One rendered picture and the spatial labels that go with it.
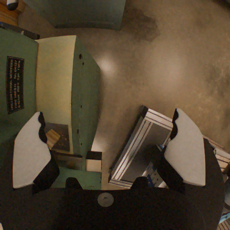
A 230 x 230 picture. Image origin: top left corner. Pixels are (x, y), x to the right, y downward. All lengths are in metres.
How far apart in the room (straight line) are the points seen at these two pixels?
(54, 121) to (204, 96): 1.49
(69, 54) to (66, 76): 0.06
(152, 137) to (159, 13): 1.26
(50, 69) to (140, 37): 1.00
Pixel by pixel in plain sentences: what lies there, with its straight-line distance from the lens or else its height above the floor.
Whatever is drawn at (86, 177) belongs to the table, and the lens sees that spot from 0.34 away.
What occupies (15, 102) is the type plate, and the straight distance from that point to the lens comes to 0.30.
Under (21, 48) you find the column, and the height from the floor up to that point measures 0.88.
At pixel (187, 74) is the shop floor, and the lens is 1.37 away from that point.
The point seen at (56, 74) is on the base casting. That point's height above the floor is 0.80.
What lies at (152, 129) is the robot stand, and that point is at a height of 0.21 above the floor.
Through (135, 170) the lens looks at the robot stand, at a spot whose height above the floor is 0.21.
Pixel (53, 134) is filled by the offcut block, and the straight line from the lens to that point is 0.35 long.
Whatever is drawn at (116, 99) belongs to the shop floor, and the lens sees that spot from 1.11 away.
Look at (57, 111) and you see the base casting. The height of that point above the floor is 0.80.
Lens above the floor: 1.10
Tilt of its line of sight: 74 degrees down
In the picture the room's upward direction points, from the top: 174 degrees clockwise
